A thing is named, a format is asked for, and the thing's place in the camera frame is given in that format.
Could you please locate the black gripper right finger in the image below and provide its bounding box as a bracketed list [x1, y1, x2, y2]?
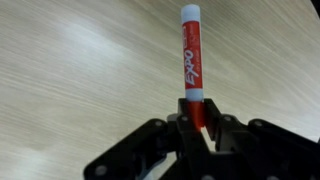
[203, 98, 320, 180]

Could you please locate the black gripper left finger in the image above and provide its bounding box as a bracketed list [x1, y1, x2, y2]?
[83, 98, 212, 180]

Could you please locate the red Expo marker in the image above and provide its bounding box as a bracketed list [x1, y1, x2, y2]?
[180, 3, 205, 133]

